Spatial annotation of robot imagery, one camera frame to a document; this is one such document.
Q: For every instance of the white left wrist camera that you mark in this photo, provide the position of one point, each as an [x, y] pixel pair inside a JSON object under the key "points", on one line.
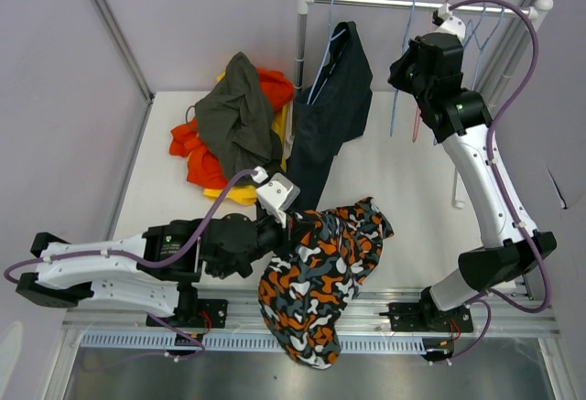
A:
{"points": [[275, 194]]}

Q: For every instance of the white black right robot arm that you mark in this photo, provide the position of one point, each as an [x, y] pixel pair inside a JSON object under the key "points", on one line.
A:
{"points": [[512, 244]]}

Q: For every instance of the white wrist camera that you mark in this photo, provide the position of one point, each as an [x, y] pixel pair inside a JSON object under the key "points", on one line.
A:
{"points": [[275, 194], [446, 22]]}

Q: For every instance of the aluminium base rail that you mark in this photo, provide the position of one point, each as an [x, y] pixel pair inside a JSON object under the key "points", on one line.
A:
{"points": [[356, 310]]}

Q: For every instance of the dark navy shorts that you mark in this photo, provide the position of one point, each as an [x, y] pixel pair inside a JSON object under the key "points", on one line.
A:
{"points": [[330, 113]]}

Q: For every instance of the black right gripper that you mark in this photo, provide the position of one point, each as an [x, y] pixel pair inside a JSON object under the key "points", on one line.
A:
{"points": [[397, 70]]}

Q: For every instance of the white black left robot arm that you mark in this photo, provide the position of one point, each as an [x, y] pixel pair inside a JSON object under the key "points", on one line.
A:
{"points": [[155, 271]]}

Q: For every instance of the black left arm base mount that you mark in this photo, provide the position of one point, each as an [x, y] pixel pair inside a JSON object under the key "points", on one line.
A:
{"points": [[199, 314]]}

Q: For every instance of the pink wire hanger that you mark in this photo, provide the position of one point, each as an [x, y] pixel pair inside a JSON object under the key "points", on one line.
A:
{"points": [[416, 124]]}

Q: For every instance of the yellow shorts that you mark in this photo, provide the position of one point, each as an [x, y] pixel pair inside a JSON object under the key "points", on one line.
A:
{"points": [[242, 189]]}

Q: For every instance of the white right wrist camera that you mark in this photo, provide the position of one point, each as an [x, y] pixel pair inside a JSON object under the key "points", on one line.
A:
{"points": [[446, 22]]}

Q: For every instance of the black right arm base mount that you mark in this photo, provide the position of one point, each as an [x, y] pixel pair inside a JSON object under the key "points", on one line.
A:
{"points": [[423, 317]]}

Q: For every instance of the olive grey shorts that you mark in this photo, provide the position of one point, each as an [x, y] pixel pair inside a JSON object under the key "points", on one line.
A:
{"points": [[235, 121]]}

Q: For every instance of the grey slotted cable duct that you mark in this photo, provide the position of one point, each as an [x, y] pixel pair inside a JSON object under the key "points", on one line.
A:
{"points": [[265, 342]]}

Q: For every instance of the orange camouflage shorts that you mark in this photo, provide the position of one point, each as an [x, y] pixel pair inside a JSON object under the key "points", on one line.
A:
{"points": [[320, 276]]}

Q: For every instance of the white metal clothes rack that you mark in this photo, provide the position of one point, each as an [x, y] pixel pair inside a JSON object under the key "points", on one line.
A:
{"points": [[535, 13]]}

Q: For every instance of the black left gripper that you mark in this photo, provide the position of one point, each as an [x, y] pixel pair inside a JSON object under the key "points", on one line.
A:
{"points": [[285, 236]]}

